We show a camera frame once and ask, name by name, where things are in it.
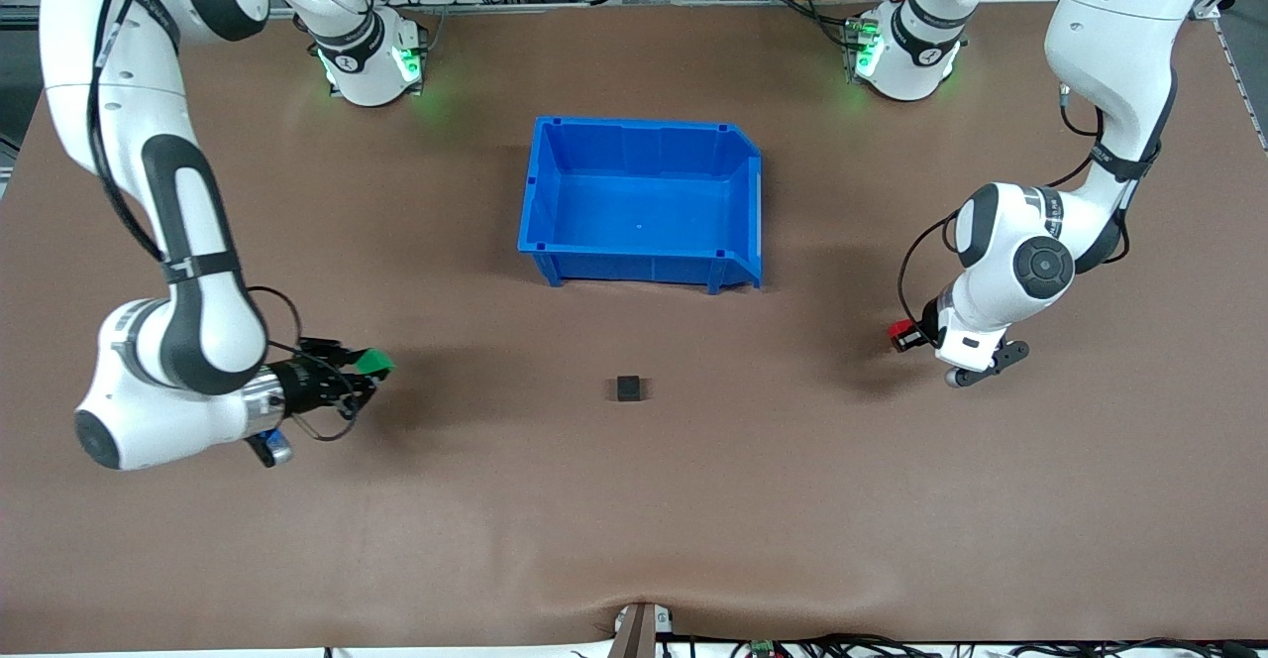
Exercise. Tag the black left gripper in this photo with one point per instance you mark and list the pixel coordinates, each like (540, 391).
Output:
(928, 321)

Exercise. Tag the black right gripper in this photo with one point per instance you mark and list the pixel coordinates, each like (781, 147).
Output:
(300, 382)

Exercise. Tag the red cube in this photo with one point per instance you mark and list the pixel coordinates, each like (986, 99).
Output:
(899, 328)

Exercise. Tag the green cube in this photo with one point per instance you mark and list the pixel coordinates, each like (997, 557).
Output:
(376, 363)

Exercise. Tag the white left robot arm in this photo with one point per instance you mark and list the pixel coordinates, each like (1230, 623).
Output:
(1030, 262)

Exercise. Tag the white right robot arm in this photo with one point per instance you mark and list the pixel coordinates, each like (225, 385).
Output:
(188, 272)

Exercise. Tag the black cube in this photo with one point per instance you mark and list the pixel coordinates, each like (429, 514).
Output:
(628, 387)

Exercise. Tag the blue plastic storage bin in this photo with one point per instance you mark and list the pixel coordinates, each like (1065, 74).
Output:
(639, 207)

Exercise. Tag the brown table mat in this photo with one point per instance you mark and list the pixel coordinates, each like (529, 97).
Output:
(634, 499)

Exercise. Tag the small green circuit board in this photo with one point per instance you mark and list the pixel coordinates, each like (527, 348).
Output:
(763, 648)

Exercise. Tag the metal table clamp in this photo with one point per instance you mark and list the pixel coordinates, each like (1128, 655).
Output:
(639, 628)

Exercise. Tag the aluminium frame rail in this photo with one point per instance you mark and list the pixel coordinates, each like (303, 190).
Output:
(594, 6)

